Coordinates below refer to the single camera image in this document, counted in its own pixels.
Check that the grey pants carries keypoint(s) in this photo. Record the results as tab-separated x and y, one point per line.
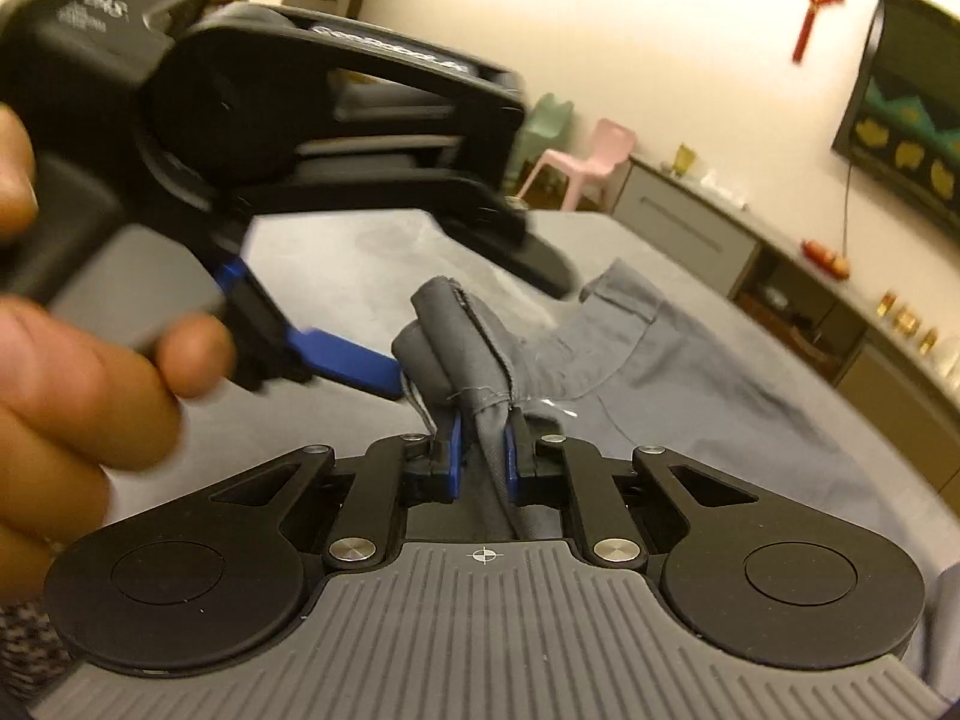
675	390

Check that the long grey media cabinet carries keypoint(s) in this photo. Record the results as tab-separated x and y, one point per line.
675	232

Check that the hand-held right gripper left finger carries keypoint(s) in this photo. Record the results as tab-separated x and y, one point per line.
454	457

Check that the plate of orange fruit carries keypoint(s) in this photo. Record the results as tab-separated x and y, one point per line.
825	256

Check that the pink plastic chair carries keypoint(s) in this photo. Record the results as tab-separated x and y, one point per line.
592	157

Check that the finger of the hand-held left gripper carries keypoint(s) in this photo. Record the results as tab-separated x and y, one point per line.
345	360
491	150

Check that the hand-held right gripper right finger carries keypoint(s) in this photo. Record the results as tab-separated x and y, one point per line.
512	465

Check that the white paper items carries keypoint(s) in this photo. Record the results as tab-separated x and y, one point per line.
724	191

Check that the yellow glass cup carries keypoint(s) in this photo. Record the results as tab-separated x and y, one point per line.
682	160

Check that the green plastic chair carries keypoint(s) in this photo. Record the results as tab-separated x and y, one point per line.
555	120

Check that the small gold bottle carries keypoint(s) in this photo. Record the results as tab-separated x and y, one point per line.
928	342
908	320
886	304

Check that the patterned bowl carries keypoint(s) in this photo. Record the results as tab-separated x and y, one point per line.
772	298

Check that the person's left hand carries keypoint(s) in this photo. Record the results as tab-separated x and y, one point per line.
75	405

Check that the bed with grey sheet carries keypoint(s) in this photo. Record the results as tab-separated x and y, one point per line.
360	270

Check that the wall-mounted television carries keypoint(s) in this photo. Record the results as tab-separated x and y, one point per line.
907	112

